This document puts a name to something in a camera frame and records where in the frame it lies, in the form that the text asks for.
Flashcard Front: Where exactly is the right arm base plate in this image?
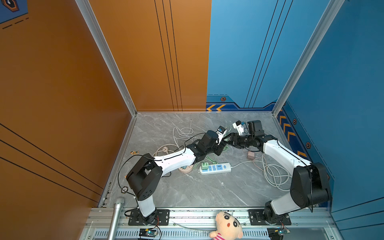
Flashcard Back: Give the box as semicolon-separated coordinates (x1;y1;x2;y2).
248;209;292;226

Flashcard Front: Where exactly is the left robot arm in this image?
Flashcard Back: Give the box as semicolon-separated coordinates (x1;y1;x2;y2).
126;126;227;218

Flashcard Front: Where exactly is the round pink power socket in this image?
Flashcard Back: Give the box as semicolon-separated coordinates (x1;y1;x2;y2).
178;165;194;174

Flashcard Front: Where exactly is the left circuit board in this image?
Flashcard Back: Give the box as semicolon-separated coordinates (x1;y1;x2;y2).
138;229;160;240

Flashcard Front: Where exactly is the pink socket cord with plug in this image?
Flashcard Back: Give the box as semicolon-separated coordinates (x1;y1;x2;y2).
152;144;181;158

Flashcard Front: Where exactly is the plush doll toy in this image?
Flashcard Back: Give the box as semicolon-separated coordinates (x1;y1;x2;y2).
209;212;244;240

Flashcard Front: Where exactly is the white blue power strip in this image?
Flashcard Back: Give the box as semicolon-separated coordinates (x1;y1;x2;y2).
199;163;232;175

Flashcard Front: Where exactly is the white tangled cable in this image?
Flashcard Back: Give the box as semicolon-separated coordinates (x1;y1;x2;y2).
172;119;199;148

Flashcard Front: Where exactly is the round poker chip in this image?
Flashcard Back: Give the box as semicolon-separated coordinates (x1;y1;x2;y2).
121;186;129;194

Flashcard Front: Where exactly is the green charger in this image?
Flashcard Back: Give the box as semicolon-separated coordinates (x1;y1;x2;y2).
201;162;210;171

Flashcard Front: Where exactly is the power strip white cord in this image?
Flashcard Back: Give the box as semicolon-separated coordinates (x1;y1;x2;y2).
230;152;293;192

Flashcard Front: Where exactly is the circuit board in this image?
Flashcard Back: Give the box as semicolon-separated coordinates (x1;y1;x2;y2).
267;228;286;240
138;229;160;240

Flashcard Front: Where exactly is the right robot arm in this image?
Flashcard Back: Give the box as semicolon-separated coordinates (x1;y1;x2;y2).
223;121;332;225

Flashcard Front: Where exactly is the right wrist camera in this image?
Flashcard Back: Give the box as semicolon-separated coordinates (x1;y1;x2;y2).
233;121;245;136

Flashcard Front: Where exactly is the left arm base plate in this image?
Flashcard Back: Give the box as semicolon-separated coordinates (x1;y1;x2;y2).
128;209;170;226

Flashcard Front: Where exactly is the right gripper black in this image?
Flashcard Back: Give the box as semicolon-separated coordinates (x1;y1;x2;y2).
221;133;255;149

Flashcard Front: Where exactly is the pink charger block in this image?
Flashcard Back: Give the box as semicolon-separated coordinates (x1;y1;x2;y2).
247;152;255;161

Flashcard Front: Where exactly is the right circuit board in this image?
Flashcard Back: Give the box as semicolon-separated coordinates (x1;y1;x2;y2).
267;228;286;240

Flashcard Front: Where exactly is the metal pole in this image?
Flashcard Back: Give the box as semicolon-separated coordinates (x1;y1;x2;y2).
107;197;125;240

